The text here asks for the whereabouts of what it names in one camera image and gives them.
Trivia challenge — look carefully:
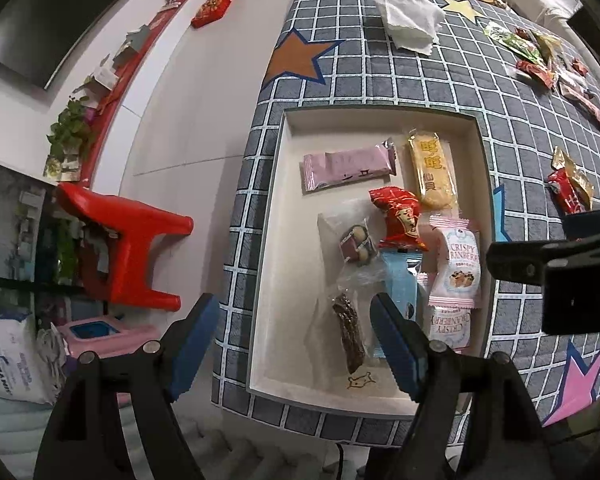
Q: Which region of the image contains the clear packet with dark jerky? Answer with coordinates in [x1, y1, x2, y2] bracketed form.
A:
[307, 285, 376, 376]

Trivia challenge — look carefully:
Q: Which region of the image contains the light blue snack packet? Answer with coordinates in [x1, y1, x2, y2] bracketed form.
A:
[380, 250, 431, 358]

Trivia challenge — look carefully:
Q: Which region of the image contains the red trimmed white shelf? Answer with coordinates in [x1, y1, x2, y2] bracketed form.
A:
[42, 0, 231, 183]

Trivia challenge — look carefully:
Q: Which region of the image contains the long pink snack packet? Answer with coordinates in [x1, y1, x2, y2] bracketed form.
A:
[300, 139, 398, 193]

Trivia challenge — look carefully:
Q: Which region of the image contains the pink box with blue insert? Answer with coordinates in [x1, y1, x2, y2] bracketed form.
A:
[55, 316, 161, 361]

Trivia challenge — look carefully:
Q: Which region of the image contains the white plastic bag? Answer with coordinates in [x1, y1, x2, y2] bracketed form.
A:
[0, 312, 66, 406]

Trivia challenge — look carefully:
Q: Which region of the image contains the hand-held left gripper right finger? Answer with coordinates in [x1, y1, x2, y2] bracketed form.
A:
[369, 292, 556, 480]

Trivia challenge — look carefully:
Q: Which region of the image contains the red plastic stool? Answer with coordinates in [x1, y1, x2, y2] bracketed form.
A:
[55, 182, 195, 311]

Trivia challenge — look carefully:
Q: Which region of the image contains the pink cranberry snack packet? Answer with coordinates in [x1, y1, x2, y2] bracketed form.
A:
[415, 272, 473, 356]
[426, 215, 483, 308]

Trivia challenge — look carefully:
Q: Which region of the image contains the green potted plant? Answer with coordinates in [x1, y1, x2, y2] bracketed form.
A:
[46, 96, 96, 161]

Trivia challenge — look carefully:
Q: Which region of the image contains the pile of assorted snack packets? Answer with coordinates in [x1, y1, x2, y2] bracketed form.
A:
[482, 20, 600, 126]

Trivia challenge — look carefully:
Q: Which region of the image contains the glass cabinet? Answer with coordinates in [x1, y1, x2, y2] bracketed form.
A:
[0, 157, 86, 321]

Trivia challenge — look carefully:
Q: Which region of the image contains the clear packet with candy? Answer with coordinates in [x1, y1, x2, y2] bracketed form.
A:
[317, 199, 388, 286]

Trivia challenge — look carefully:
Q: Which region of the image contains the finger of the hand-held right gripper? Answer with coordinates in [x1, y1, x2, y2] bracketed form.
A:
[562, 206, 600, 241]
[486, 236, 600, 284]

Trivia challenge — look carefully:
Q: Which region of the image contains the black cable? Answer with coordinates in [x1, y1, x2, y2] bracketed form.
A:
[332, 440, 348, 480]

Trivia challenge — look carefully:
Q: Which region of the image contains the red snack packet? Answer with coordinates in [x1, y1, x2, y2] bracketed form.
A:
[369, 186, 428, 253]

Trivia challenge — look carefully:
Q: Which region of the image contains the grey checked printed blanket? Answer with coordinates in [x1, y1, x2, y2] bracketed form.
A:
[212, 0, 600, 448]

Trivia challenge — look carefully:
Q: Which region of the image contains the black television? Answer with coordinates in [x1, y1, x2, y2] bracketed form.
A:
[0, 0, 176, 91]

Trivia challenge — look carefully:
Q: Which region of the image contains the red and gold candy packet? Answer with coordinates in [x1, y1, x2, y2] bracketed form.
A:
[545, 146, 595, 217]

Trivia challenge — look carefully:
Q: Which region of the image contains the white shallow box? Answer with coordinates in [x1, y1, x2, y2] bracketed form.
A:
[247, 106, 496, 418]

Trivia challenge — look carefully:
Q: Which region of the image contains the white tissue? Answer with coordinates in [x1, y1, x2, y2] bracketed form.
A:
[372, 0, 446, 56]

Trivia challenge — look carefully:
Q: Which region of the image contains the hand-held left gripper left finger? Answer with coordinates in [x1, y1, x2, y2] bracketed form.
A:
[32, 292, 222, 480]

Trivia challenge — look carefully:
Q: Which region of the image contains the yellow rice cracker packet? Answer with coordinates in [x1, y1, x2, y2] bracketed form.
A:
[405, 130, 460, 211]

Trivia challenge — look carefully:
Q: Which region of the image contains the red gift basket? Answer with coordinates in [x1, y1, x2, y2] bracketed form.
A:
[190, 0, 243, 28]

